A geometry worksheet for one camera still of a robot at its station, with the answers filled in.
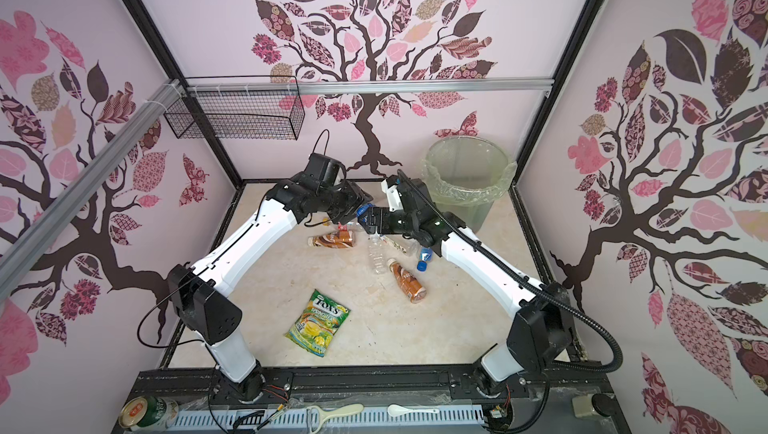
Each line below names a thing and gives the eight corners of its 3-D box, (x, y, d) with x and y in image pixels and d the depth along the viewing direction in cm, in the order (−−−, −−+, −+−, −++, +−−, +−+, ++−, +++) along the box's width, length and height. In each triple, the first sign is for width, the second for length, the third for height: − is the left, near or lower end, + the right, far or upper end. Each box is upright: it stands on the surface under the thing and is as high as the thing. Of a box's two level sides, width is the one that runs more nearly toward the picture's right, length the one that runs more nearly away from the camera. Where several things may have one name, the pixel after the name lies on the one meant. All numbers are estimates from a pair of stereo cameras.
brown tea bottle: (414, 306, 87) (415, 301, 84) (385, 269, 95) (384, 263, 92) (427, 298, 89) (428, 292, 86) (396, 261, 97) (396, 255, 94)
